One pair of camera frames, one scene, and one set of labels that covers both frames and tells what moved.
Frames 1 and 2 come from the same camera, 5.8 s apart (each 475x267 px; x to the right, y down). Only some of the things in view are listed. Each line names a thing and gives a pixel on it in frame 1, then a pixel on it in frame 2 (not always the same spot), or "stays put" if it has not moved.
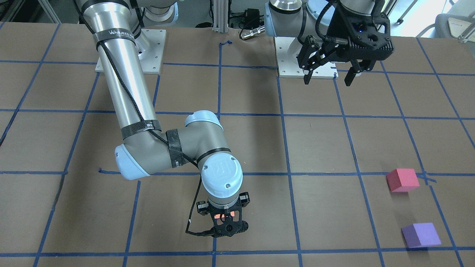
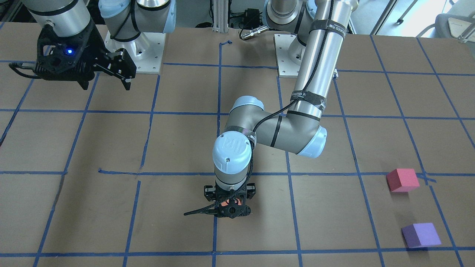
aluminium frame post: [220, 16] stays put
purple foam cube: [421, 234] stays put
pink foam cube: [402, 180] stays put
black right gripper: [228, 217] → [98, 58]
